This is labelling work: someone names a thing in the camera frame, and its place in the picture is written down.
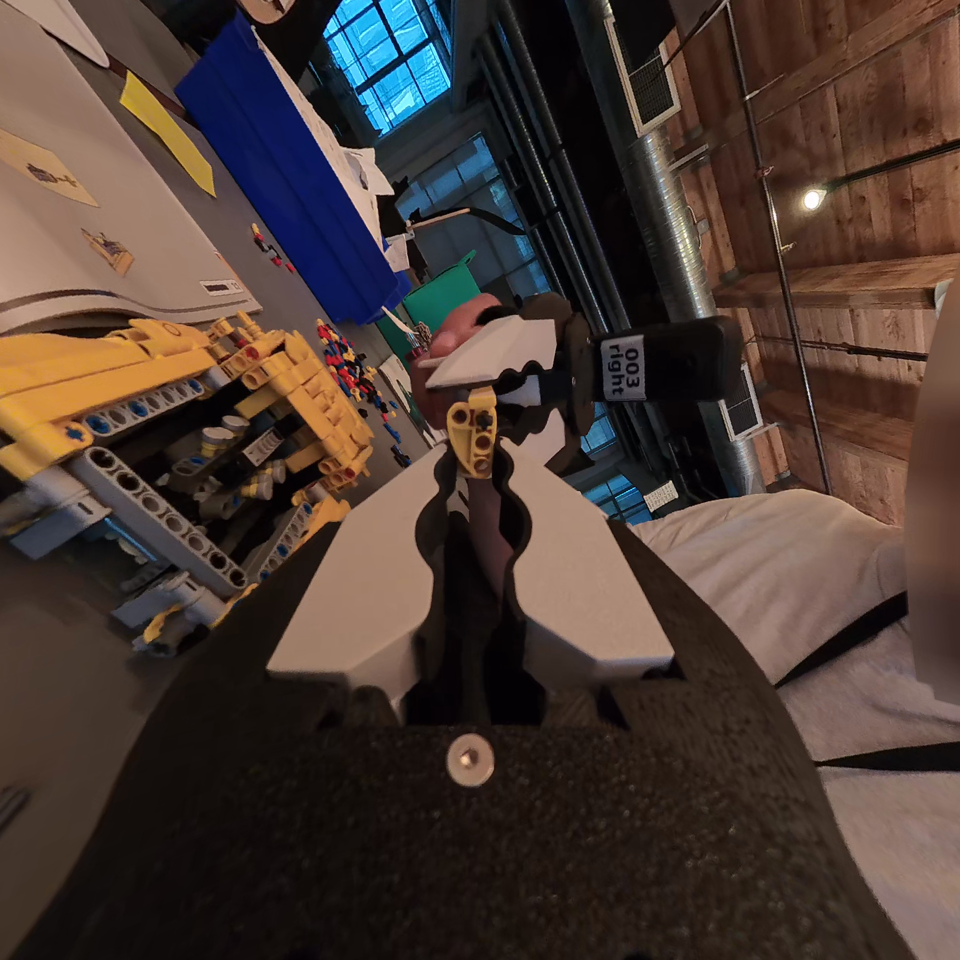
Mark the silver air duct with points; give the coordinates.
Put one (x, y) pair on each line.
(667, 225)

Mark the white vent grille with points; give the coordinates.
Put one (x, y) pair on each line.
(742, 405)
(645, 82)

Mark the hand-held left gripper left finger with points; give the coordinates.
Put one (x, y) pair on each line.
(352, 600)

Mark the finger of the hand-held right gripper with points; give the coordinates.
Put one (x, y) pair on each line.
(551, 435)
(495, 349)

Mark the blue plastic bin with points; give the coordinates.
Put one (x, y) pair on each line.
(285, 172)

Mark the open instruction booklet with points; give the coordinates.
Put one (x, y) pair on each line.
(75, 135)

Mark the small cluster of pins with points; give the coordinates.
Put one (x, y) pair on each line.
(270, 251)

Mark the yellow sticky note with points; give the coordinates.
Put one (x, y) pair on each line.
(165, 127)

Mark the white crumpled papers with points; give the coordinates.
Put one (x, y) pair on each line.
(345, 150)

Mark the green plastic bin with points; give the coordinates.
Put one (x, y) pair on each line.
(442, 300)

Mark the grey desk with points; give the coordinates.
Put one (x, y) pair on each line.
(75, 712)

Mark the large window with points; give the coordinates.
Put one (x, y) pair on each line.
(390, 60)

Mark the pile of red blue pins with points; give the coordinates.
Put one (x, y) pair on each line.
(352, 375)

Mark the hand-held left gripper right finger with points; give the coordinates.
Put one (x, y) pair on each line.
(592, 600)

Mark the yellow panel subassembly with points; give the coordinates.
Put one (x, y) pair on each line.
(469, 435)

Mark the yellow toy car model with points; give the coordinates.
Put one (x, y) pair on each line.
(150, 375)

